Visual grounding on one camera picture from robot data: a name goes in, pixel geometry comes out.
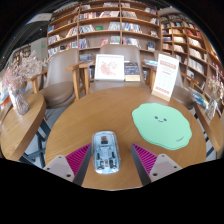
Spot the round wooden side table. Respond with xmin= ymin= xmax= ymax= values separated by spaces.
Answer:
xmin=0 ymin=93 xmax=48 ymax=163
xmin=193 ymin=99 xmax=224 ymax=159

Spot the dark cover book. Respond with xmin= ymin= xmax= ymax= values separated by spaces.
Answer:
xmin=123 ymin=61 xmax=141 ymax=82

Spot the transparent computer mouse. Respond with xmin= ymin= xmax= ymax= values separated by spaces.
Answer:
xmin=91 ymin=130 xmax=122 ymax=176

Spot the distant wooden bookshelf unit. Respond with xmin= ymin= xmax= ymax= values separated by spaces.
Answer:
xmin=11 ymin=44 xmax=33 ymax=64

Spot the white sign on wooden stand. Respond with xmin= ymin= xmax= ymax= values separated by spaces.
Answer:
xmin=151 ymin=53 xmax=180 ymax=103

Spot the white framed floral picture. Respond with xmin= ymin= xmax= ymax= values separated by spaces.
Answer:
xmin=94 ymin=54 xmax=126 ymax=82

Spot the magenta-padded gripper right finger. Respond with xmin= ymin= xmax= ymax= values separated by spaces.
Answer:
xmin=130 ymin=143 xmax=183 ymax=187

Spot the wide wooden bookshelf unit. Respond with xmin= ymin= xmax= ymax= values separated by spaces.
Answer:
xmin=45 ymin=0 xmax=161 ymax=63

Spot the light blue book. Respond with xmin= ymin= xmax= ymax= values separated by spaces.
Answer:
xmin=143 ymin=59 xmax=159 ymax=68

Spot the angled wooden bookshelf unit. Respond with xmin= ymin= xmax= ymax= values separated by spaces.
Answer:
xmin=159 ymin=13 xmax=224 ymax=101

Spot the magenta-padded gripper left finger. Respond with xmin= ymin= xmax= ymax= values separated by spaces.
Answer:
xmin=43 ymin=143 xmax=93 ymax=187

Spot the stack of colourful books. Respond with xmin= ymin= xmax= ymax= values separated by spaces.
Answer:
xmin=188 ymin=87 xmax=209 ymax=108

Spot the green smiley mouse pad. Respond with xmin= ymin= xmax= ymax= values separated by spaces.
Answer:
xmin=131 ymin=102 xmax=193 ymax=151

